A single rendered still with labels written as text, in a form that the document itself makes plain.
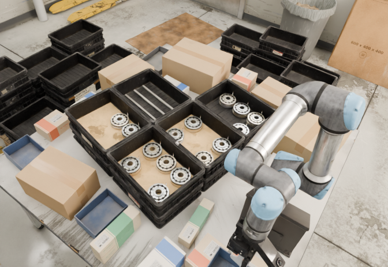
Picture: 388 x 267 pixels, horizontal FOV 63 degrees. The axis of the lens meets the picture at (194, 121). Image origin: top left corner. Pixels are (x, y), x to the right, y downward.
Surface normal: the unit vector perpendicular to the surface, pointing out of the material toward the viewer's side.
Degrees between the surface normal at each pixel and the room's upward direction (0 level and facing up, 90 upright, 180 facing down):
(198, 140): 0
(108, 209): 0
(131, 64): 0
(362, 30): 78
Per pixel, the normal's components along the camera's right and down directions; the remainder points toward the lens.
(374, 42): -0.53, 0.41
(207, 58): 0.06, -0.69
